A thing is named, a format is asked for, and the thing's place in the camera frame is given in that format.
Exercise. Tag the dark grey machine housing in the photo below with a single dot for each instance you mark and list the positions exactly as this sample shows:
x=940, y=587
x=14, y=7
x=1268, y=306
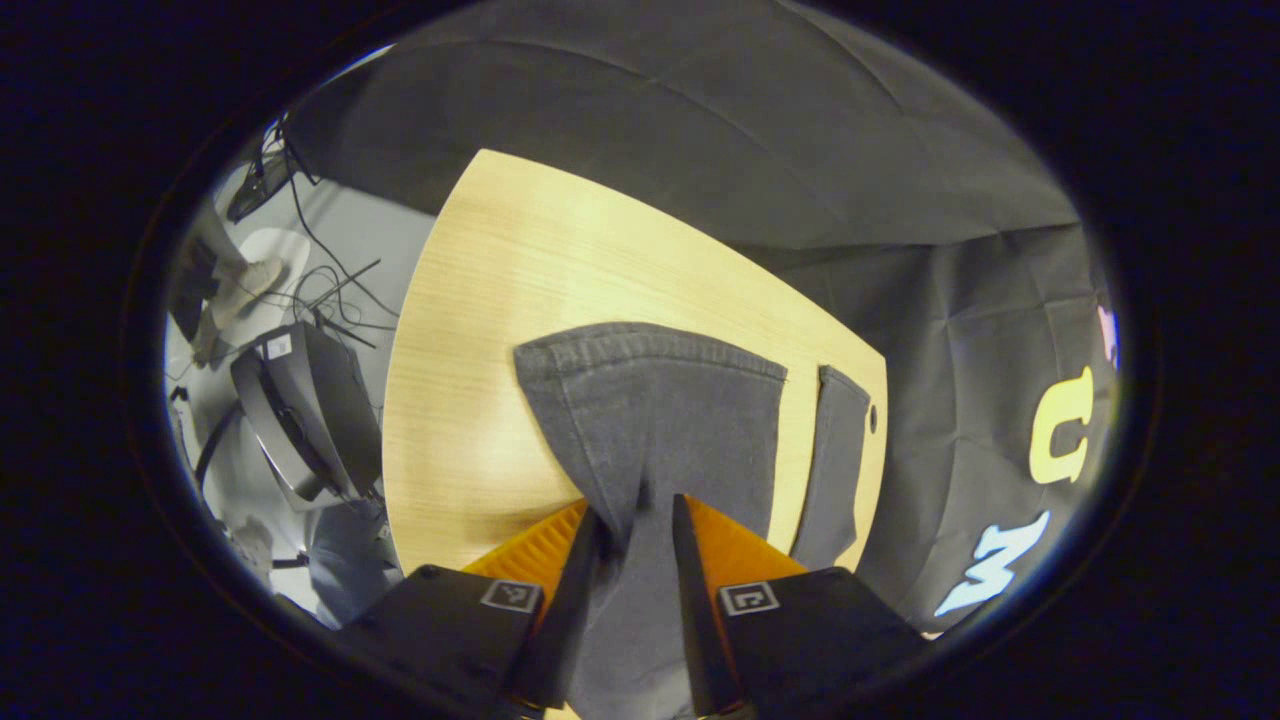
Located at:
x=320, y=400

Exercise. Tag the white round base plate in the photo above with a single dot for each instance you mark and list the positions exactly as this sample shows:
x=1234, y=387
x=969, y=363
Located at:
x=288, y=250

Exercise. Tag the beige shoe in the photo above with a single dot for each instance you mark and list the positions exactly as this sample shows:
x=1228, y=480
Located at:
x=245, y=285

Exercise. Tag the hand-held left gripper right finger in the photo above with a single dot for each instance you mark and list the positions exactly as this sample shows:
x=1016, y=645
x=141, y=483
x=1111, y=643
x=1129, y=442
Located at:
x=695, y=610

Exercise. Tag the dark grey jeans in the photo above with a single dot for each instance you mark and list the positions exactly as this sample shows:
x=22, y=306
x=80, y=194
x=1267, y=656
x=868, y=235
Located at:
x=650, y=410

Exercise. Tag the blue grey cloth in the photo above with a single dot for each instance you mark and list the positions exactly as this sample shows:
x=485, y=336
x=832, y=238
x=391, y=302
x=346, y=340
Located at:
x=345, y=560

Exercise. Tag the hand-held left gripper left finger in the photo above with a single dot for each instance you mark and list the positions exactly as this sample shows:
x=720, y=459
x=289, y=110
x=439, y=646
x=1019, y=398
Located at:
x=572, y=610

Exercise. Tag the black backdrop cloth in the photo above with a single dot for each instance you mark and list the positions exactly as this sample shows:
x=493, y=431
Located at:
x=700, y=120

